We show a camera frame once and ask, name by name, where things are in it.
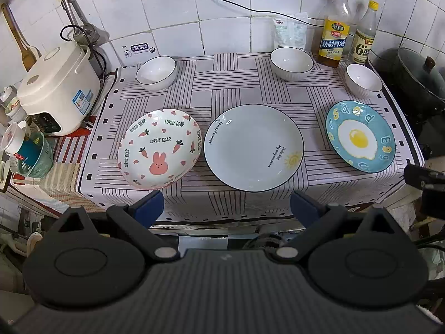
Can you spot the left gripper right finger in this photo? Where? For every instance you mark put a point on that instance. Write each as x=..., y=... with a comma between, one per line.
x=320, y=222

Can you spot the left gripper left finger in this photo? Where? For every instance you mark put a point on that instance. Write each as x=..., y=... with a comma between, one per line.
x=134, y=221

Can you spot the pink bunny carrot plate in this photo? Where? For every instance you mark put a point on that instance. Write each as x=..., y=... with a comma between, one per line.
x=159, y=148

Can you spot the blue fried egg plate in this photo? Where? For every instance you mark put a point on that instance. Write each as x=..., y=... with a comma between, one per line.
x=360, y=136

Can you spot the white plate with sun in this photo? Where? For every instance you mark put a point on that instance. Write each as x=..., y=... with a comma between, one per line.
x=253, y=148

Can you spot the small white bowl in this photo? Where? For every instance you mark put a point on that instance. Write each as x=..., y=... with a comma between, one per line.
x=362, y=82

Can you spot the black wok with lid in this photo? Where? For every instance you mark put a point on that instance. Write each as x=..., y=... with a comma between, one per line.
x=417, y=85

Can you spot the green cup basket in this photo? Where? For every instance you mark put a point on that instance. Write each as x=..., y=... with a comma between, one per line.
x=39, y=159

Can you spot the white rice cooker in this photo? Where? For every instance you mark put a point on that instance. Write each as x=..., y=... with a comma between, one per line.
x=60, y=89

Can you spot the striped table cloth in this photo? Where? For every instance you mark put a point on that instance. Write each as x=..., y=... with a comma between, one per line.
x=206, y=87

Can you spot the vinegar bottle yellow cap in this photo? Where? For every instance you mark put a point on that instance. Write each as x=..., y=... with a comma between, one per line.
x=364, y=35

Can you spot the cooking wine bottle yellow label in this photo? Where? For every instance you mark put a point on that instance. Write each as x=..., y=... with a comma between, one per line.
x=335, y=32

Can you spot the white plastic bag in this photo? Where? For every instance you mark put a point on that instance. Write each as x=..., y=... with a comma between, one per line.
x=290, y=33

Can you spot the wooden spatula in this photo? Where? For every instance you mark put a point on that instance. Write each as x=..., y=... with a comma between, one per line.
x=29, y=54

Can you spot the hanging metal utensil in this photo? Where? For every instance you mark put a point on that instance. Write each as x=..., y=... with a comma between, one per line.
x=79, y=28

